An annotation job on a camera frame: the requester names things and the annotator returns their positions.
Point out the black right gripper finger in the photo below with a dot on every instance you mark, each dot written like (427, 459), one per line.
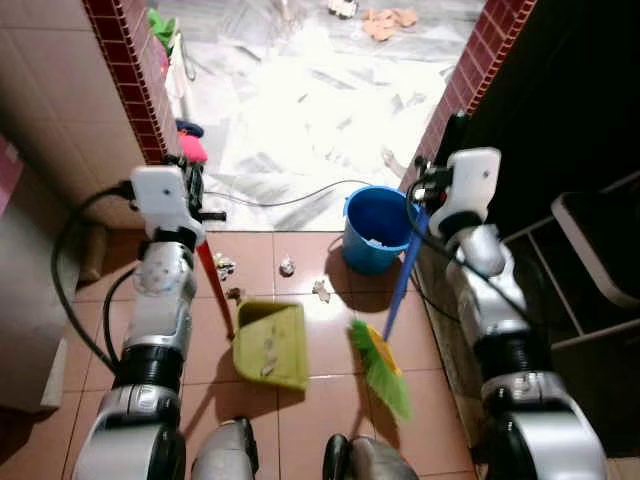
(454, 140)

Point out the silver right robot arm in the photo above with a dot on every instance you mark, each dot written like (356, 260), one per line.
(510, 340)

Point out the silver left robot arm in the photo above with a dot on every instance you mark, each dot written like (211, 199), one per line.
(160, 300)

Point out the pink rounded object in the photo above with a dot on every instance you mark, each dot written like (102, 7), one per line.
(192, 148)

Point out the crumpled printed wrapper scrap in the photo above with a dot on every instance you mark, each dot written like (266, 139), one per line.
(223, 265)

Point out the dark blue rounded object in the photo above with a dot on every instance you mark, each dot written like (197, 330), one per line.
(189, 128)

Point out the blue plastic bucket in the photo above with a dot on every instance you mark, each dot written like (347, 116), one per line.
(372, 240)

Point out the small brown trash scrap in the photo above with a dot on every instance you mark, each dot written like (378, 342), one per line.
(235, 294)

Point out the crumpled white paper scrap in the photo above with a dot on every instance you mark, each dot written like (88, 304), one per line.
(286, 266)

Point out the brown cardboard tube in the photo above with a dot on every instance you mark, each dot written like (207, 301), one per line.
(93, 252)

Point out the crumpled beige paper scrap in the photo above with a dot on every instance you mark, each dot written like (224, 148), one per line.
(321, 290)

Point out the orange cloth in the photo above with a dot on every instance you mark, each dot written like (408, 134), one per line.
(388, 22)

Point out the paper scraps inside dustpan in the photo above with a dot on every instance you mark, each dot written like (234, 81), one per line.
(268, 352)

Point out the green cloth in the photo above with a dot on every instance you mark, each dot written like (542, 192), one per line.
(161, 27)

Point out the dark metal shelf rack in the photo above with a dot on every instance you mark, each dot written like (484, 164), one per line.
(590, 250)

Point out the small white object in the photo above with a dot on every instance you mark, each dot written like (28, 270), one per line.
(343, 8)

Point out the grey low cabinet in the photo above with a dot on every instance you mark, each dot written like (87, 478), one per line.
(30, 300)

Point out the silver left robot leg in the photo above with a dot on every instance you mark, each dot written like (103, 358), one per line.
(225, 455)

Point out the silver robot leg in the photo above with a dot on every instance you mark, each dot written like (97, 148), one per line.
(370, 460)
(225, 455)

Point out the silver right robot leg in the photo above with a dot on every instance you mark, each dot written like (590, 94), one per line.
(370, 460)

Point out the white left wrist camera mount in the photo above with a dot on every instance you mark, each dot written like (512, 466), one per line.
(160, 195)

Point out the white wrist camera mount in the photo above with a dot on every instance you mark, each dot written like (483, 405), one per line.
(160, 195)
(472, 180)

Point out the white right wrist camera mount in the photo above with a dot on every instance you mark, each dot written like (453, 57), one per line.
(472, 180)

